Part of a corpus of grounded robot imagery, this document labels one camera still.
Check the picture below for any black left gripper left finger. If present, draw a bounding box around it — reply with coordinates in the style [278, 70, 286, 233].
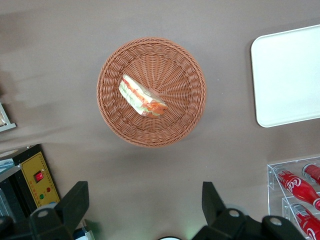
[0, 181, 90, 240]

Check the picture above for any triangular sandwich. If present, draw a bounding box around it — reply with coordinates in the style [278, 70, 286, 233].
[118, 73, 169, 119]

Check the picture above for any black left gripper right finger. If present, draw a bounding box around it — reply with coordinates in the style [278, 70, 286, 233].
[191, 181, 306, 240]

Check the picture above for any yellow panel control box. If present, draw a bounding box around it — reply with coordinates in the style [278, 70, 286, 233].
[12, 144, 61, 209]

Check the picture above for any red cola bottle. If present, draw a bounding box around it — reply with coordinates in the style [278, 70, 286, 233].
[290, 203, 320, 240]
[301, 163, 320, 186]
[276, 169, 320, 211]

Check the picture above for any white rectangular plastic tray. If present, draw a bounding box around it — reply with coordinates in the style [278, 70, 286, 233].
[250, 24, 320, 129]

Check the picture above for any white framed board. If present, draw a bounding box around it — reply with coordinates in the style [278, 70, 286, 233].
[0, 101, 17, 133]

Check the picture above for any clear acrylic bottle rack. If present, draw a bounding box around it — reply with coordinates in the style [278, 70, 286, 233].
[266, 156, 320, 240]

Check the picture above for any brown woven wicker basket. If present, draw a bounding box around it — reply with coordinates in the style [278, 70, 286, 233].
[96, 36, 208, 148]

